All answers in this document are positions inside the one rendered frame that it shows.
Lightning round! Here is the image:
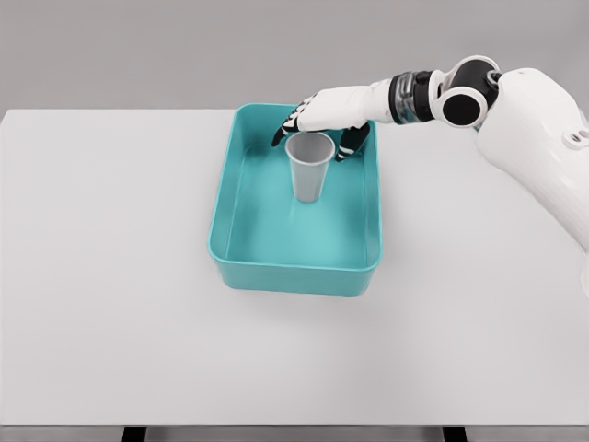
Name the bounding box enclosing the grey paper cup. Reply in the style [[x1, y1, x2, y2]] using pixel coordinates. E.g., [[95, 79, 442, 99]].
[[284, 132, 336, 204]]

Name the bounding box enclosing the teal rectangular plastic basket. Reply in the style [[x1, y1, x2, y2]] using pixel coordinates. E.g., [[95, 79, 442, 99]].
[[207, 102, 384, 297]]

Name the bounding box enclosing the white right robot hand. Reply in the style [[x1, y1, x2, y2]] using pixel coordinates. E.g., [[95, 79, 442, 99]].
[[271, 87, 372, 163]]

